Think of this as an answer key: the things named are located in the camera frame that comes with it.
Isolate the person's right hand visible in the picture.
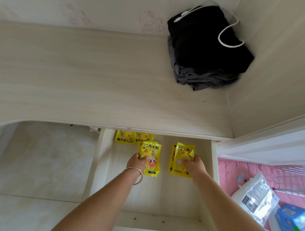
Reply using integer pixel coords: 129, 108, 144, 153
182, 155, 208, 184

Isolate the person's left hand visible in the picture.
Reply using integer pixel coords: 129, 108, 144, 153
126, 153, 148, 174

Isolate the yellow flower-print packet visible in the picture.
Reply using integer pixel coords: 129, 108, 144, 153
171, 142, 195, 178
168, 144, 178, 174

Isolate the person's left forearm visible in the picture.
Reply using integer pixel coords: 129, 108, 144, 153
51, 168, 143, 231

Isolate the person's right forearm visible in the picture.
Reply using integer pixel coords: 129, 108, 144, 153
193, 173, 265, 231

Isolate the silver bangle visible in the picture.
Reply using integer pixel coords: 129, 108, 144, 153
122, 167, 143, 186

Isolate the white wooden drawer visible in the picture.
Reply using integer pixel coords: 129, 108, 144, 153
82, 129, 220, 231

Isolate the pink quilted bedding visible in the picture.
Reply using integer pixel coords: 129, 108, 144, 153
217, 158, 305, 210

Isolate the white printed plastic bag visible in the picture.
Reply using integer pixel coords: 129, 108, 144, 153
231, 171, 281, 227

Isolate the grey folded garment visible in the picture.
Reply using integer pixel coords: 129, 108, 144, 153
167, 36, 241, 91

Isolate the blue box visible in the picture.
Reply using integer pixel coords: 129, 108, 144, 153
275, 203, 305, 231

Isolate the black folded garment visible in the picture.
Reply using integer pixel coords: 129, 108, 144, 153
167, 5, 254, 80

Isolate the pink cartoon cat sticker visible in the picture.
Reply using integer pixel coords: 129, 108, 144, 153
139, 10, 165, 34

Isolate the metal wire rack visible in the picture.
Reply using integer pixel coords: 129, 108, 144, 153
271, 166, 305, 197

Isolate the white cable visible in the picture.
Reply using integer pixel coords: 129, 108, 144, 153
173, 1, 245, 48

